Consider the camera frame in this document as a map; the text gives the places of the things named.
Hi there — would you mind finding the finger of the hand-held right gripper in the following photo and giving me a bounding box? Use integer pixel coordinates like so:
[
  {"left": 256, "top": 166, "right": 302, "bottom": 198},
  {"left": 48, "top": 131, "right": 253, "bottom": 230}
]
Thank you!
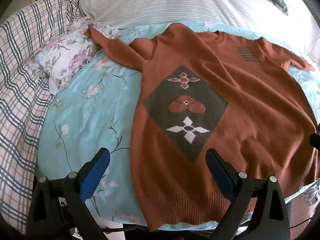
[{"left": 309, "top": 124, "right": 320, "bottom": 151}]

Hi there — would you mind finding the rust orange knit sweater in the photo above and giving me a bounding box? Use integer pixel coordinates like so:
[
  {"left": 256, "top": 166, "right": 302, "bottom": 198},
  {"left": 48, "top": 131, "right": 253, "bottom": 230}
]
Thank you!
[{"left": 84, "top": 22, "right": 320, "bottom": 230}]

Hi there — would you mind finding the white pink floral cloth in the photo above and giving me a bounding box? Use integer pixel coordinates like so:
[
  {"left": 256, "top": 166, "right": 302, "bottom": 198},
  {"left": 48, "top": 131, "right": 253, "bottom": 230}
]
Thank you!
[{"left": 30, "top": 17, "right": 120, "bottom": 93}]

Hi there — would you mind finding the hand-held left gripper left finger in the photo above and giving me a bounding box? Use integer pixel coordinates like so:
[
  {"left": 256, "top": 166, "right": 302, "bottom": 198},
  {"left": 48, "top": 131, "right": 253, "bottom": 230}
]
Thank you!
[{"left": 26, "top": 147, "right": 111, "bottom": 240}]

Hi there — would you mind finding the white striped quilt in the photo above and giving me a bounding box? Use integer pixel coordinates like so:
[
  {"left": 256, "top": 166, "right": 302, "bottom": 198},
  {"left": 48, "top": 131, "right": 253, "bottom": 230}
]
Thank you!
[{"left": 79, "top": 0, "right": 313, "bottom": 53}]

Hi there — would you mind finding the light blue floral bedsheet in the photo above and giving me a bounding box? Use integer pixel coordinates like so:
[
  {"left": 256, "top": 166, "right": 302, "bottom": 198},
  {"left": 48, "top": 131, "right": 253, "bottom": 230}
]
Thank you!
[{"left": 35, "top": 19, "right": 320, "bottom": 230}]

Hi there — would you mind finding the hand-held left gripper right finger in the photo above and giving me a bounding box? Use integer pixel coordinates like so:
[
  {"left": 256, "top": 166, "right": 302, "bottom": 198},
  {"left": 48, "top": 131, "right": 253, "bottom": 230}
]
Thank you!
[{"left": 205, "top": 149, "right": 292, "bottom": 240}]

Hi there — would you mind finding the plaid checked blanket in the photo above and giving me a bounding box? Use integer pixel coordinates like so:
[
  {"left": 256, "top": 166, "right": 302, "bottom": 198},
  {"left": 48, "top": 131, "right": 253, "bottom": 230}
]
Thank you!
[{"left": 0, "top": 0, "right": 88, "bottom": 233}]

